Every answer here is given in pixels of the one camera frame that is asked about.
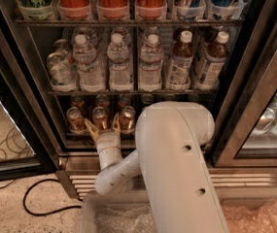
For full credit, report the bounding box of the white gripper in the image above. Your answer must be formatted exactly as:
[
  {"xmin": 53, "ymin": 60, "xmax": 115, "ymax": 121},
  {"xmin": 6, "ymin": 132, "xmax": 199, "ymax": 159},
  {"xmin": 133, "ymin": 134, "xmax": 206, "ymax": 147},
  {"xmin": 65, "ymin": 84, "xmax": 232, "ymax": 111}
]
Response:
[{"xmin": 85, "ymin": 114, "xmax": 122, "ymax": 169}]

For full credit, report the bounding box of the orange can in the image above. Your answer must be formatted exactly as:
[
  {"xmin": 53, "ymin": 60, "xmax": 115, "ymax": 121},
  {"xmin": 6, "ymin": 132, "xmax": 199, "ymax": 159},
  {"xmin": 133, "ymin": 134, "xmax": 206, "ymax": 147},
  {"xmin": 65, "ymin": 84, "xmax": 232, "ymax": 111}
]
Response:
[
  {"xmin": 118, "ymin": 94, "xmax": 131, "ymax": 108},
  {"xmin": 91, "ymin": 107, "xmax": 109, "ymax": 130},
  {"xmin": 95, "ymin": 94, "xmax": 110, "ymax": 109},
  {"xmin": 119, "ymin": 106, "xmax": 135, "ymax": 134},
  {"xmin": 66, "ymin": 107, "xmax": 87, "ymax": 134},
  {"xmin": 70, "ymin": 95, "xmax": 85, "ymax": 109}
]

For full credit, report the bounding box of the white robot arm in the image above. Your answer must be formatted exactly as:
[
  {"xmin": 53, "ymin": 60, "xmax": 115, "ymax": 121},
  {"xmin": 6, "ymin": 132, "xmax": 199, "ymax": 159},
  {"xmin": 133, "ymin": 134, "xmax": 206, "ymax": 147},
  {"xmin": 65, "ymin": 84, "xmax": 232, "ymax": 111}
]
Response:
[{"xmin": 93, "ymin": 101, "xmax": 229, "ymax": 233}]

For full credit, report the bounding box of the blue can back left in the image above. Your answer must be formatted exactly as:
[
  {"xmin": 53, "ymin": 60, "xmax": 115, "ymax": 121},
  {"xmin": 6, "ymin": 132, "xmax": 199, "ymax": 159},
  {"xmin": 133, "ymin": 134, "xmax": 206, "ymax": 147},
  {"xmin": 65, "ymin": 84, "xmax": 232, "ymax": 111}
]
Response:
[{"xmin": 141, "ymin": 94, "xmax": 155, "ymax": 107}]

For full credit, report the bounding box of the blue can back middle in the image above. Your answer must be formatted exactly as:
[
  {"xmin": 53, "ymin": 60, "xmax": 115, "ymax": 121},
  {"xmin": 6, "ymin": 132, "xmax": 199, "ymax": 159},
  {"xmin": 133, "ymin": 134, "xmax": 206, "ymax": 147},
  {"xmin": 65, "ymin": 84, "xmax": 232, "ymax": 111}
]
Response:
[{"xmin": 163, "ymin": 94, "xmax": 178, "ymax": 101}]

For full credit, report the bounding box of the silver can front middle shelf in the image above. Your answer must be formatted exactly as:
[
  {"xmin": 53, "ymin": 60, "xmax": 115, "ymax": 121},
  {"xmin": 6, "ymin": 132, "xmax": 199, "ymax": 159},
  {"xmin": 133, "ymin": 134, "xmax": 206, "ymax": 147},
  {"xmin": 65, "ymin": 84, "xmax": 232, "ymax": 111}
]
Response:
[{"xmin": 47, "ymin": 52, "xmax": 75, "ymax": 85}]

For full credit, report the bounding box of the silver can shelf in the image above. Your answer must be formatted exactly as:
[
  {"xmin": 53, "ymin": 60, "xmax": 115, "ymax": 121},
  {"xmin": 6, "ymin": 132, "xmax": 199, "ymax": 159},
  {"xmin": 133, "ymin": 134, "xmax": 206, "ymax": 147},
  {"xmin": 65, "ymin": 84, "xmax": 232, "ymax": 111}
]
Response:
[
  {"xmin": 52, "ymin": 39, "xmax": 73, "ymax": 63},
  {"xmin": 47, "ymin": 52, "xmax": 75, "ymax": 85}
]

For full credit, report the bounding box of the open fridge glass door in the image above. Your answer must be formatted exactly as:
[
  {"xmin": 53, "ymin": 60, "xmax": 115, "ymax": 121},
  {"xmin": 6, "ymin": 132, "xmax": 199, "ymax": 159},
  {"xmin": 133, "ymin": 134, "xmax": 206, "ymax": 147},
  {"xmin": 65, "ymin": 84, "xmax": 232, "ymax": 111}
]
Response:
[{"xmin": 0, "ymin": 0, "xmax": 59, "ymax": 183}]

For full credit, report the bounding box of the silver can back middle shelf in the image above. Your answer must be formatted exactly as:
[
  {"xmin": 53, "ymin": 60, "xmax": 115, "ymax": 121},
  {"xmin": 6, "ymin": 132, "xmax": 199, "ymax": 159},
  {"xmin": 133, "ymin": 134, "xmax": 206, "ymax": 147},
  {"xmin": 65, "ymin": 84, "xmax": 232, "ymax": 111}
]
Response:
[{"xmin": 52, "ymin": 39, "xmax": 73, "ymax": 63}]

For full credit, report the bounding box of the blue can back right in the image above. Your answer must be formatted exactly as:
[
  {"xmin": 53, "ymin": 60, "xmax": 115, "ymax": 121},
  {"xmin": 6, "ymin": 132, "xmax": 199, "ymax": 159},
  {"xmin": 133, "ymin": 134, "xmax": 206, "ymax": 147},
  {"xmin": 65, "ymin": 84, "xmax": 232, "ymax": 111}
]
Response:
[{"xmin": 188, "ymin": 94, "xmax": 200, "ymax": 103}]

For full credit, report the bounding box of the red cola can middle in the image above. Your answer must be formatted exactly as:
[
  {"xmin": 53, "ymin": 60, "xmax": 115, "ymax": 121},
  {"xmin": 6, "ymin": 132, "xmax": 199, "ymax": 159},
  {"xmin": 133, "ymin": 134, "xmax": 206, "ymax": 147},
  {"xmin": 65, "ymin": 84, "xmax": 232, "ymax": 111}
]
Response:
[{"xmin": 98, "ymin": 0, "xmax": 128, "ymax": 19}]

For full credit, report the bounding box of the red cola can right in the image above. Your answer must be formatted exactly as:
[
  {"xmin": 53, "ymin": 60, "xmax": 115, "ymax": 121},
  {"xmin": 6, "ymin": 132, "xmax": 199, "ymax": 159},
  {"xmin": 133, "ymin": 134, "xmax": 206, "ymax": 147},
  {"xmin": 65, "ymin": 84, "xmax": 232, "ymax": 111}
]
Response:
[{"xmin": 137, "ymin": 0, "xmax": 164, "ymax": 19}]

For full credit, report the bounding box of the right fridge glass door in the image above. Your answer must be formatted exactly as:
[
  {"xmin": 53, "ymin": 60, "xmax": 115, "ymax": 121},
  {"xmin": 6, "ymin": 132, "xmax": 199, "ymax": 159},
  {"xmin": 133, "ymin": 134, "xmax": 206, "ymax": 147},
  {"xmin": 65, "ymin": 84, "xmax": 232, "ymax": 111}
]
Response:
[{"xmin": 206, "ymin": 0, "xmax": 277, "ymax": 170}]

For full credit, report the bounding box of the water bottle left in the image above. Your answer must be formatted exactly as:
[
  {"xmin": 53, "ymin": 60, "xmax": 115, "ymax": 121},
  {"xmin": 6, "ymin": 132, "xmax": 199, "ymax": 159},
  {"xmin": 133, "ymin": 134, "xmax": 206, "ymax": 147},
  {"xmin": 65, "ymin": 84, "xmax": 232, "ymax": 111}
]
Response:
[{"xmin": 73, "ymin": 34, "xmax": 105, "ymax": 92}]

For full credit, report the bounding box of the water bottle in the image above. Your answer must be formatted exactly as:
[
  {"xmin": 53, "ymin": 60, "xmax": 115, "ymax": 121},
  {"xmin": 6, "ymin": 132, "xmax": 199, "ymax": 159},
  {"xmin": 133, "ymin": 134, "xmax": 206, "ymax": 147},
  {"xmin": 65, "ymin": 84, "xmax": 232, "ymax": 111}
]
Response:
[
  {"xmin": 138, "ymin": 34, "xmax": 164, "ymax": 91},
  {"xmin": 73, "ymin": 34, "xmax": 105, "ymax": 92},
  {"xmin": 107, "ymin": 33, "xmax": 133, "ymax": 91}
]

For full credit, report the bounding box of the water bottle middle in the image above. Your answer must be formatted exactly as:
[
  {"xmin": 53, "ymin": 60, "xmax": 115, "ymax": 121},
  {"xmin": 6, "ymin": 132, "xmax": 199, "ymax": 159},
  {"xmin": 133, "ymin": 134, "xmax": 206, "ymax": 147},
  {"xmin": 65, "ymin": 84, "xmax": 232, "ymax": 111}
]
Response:
[{"xmin": 107, "ymin": 33, "xmax": 133, "ymax": 91}]

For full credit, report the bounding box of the water bottle right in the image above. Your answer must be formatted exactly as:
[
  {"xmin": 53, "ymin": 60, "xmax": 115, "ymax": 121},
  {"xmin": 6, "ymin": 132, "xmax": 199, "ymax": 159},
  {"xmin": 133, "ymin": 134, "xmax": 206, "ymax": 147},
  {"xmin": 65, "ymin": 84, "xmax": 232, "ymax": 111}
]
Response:
[{"xmin": 138, "ymin": 34, "xmax": 164, "ymax": 91}]

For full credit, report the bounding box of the clear plastic bin left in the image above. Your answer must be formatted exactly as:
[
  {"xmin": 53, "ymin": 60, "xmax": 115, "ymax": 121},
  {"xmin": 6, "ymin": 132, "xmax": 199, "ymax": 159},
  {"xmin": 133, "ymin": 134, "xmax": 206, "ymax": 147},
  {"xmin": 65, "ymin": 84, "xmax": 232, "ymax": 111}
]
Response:
[{"xmin": 77, "ymin": 190, "xmax": 151, "ymax": 233}]

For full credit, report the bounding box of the clear plastic bin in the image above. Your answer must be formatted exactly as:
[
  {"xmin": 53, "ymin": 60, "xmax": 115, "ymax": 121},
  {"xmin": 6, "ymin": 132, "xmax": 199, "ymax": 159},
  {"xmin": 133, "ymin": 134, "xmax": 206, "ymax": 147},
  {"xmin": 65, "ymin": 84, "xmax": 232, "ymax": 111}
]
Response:
[
  {"xmin": 216, "ymin": 187, "xmax": 277, "ymax": 210},
  {"xmin": 77, "ymin": 190, "xmax": 151, "ymax": 233}
]

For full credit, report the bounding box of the brown tea bottle left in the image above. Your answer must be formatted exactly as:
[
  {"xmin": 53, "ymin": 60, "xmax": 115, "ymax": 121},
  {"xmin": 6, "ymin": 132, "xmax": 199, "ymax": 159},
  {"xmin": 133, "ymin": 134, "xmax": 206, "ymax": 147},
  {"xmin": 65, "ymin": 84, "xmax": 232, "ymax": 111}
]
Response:
[{"xmin": 166, "ymin": 30, "xmax": 193, "ymax": 87}]

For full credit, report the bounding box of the brown tea bottle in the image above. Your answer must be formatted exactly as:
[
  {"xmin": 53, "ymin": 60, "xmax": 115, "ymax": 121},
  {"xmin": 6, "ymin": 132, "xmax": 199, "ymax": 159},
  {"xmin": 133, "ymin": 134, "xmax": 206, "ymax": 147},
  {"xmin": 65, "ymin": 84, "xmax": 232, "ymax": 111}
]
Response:
[
  {"xmin": 194, "ymin": 31, "xmax": 229, "ymax": 90},
  {"xmin": 166, "ymin": 30, "xmax": 193, "ymax": 87}
]

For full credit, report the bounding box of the brown tea bottle right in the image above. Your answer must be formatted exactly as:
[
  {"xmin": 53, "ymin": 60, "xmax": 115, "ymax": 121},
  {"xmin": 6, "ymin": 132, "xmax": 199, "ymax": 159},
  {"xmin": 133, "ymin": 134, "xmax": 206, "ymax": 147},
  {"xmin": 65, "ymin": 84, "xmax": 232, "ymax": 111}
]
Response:
[{"xmin": 194, "ymin": 31, "xmax": 229, "ymax": 90}]

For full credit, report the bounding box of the clear plastic bin right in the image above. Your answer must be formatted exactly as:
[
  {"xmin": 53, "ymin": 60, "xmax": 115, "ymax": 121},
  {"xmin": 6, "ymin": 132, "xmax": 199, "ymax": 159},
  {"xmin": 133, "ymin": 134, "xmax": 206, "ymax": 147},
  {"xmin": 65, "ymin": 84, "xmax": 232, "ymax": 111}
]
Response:
[{"xmin": 216, "ymin": 187, "xmax": 277, "ymax": 210}]

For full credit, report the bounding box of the middle wire shelf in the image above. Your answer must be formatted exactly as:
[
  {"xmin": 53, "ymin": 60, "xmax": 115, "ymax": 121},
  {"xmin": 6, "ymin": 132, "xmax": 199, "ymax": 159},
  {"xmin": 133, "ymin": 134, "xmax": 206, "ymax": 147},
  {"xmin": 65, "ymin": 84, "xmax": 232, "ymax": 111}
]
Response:
[{"xmin": 48, "ymin": 89, "xmax": 217, "ymax": 96}]

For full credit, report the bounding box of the wire shelf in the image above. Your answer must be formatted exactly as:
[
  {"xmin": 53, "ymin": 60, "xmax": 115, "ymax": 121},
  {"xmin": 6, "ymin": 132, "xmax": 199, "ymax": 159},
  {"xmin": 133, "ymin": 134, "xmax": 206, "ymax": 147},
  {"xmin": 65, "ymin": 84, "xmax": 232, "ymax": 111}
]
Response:
[
  {"xmin": 48, "ymin": 89, "xmax": 217, "ymax": 96},
  {"xmin": 16, "ymin": 19, "xmax": 244, "ymax": 27}
]

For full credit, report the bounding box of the black power cable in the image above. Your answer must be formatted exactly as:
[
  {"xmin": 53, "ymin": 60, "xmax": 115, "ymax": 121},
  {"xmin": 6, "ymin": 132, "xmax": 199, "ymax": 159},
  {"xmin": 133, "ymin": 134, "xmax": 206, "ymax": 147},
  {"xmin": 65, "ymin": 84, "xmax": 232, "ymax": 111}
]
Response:
[{"xmin": 21, "ymin": 178, "xmax": 84, "ymax": 217}]

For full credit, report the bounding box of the top wire shelf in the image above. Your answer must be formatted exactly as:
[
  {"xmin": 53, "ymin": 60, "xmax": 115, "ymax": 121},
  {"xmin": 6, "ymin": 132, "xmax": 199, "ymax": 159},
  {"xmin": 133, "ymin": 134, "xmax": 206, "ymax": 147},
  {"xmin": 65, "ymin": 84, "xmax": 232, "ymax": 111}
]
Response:
[{"xmin": 16, "ymin": 19, "xmax": 244, "ymax": 27}]

